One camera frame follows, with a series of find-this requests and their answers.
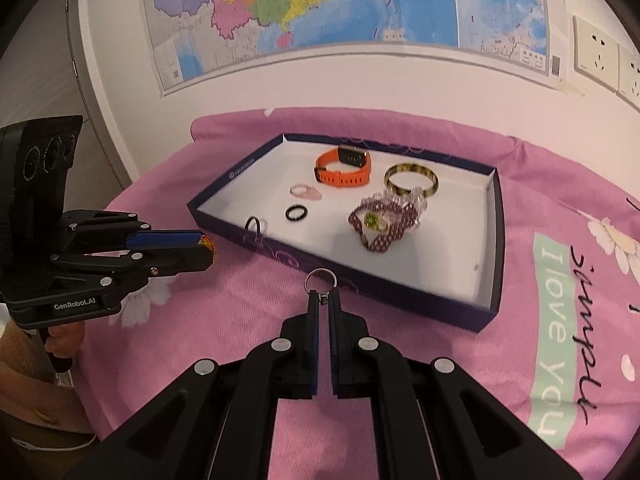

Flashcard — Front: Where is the silver ring with stone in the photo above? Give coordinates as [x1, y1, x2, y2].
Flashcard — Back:
[302, 266, 339, 306]

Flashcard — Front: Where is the white wall socket panel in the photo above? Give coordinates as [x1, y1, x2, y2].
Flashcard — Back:
[573, 15, 618, 91]

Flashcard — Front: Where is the clear crystal bead bracelet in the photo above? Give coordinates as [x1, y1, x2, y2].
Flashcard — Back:
[360, 185, 431, 216]

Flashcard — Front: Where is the navy shallow cardboard box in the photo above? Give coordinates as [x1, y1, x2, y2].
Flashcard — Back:
[189, 133, 506, 332]

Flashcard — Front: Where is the orange smart watch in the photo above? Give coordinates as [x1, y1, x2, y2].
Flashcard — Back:
[314, 145, 372, 188]

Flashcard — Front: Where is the pink beaded ring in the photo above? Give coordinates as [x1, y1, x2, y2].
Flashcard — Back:
[288, 182, 324, 201]

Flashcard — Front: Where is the yellow tortoiseshell bangle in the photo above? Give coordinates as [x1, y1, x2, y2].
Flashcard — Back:
[384, 162, 439, 198]

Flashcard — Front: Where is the grey wardrobe door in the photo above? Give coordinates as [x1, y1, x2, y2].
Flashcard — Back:
[1, 0, 131, 209]

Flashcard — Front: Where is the pink floral bed sheet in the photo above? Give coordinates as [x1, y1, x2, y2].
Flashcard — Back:
[74, 108, 639, 479]

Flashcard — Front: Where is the left hand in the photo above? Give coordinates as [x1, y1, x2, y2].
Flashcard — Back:
[44, 321, 86, 359]

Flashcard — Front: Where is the colourful wall map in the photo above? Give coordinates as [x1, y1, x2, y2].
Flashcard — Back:
[142, 0, 561, 92]

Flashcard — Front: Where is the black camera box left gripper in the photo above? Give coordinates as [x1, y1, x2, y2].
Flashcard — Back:
[1, 115, 84, 290]

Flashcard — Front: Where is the purple beaded bracelet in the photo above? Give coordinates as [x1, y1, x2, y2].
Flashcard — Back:
[347, 198, 421, 252]

